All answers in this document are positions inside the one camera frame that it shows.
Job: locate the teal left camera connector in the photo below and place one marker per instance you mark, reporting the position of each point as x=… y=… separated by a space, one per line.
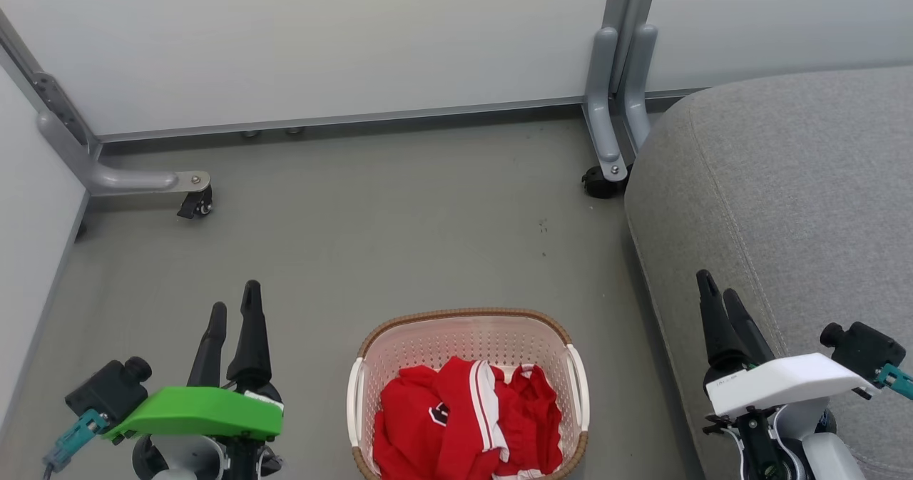
x=75 y=437

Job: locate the long grey partition foot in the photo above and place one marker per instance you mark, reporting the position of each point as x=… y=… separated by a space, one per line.
x=128 y=179

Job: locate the teal camera connector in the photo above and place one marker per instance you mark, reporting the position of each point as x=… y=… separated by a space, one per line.
x=897 y=380
x=75 y=437

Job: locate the grey corner partition post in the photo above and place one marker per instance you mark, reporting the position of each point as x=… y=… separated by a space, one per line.
x=50 y=98

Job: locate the teal right camera connector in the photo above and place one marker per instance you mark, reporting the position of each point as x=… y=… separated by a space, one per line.
x=897 y=380

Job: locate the white laundry basket brown rim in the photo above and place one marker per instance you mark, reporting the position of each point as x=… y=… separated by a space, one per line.
x=463 y=337

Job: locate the red shirt white striped sleeves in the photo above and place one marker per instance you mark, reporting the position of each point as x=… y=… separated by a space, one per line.
x=492 y=416

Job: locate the red jersey number 23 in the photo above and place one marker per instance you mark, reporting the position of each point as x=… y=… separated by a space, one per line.
x=406 y=423

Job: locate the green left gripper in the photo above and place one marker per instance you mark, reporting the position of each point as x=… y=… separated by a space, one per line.
x=200 y=412

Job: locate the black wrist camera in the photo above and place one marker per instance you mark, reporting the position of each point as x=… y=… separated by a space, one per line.
x=107 y=391
x=863 y=348

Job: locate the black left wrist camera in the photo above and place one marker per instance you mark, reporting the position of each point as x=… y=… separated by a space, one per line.
x=107 y=391

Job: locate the black caster wheel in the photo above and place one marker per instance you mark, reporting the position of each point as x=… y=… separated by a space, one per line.
x=599 y=184
x=196 y=204

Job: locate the grey partition bottom rail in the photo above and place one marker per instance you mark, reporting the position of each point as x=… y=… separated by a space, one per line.
x=342 y=118

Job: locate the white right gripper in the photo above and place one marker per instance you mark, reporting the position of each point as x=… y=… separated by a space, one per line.
x=784 y=384

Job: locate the grey fabric sofa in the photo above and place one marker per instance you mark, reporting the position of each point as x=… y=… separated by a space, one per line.
x=784 y=195

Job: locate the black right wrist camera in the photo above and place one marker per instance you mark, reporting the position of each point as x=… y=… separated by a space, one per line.
x=863 y=348

